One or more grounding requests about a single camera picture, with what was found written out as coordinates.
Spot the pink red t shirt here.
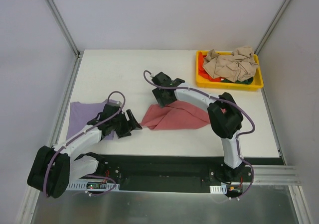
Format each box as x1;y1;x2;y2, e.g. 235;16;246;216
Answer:
140;101;210;130

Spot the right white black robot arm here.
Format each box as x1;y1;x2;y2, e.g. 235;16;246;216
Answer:
144;71;255;184

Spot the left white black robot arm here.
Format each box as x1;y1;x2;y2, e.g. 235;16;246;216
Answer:
27;103;142;198

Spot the folded lavender t shirt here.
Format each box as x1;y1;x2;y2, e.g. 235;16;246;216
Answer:
66;100;107;140

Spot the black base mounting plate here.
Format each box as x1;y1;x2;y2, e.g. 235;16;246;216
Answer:
80;155;283;195

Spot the orange t shirt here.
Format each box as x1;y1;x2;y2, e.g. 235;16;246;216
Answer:
198;52;224;82

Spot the beige crumpled t shirt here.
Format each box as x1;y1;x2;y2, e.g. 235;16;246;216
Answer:
203;46;259;82

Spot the green t shirt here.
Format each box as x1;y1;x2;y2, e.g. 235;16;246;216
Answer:
221;77;254;85

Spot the yellow plastic bin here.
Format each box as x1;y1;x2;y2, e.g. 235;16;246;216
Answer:
195;50;264;91

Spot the left white cable duct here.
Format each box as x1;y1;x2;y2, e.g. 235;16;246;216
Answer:
66;180;120;192

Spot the white cable duct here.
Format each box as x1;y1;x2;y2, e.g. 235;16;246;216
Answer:
66;180;120;192
209;185;227;195

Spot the left aluminium corner post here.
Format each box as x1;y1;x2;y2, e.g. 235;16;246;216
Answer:
45;0;82;58

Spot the aluminium corner post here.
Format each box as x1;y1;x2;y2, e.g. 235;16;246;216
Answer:
45;0;82;58
255;0;292;55

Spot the right white cable duct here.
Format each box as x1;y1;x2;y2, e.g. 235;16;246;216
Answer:
209;185;227;195

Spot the aluminium front frame rail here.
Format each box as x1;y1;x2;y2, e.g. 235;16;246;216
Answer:
249;164;299;185

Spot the right aluminium corner post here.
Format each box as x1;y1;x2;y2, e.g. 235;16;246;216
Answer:
255;0;292;55

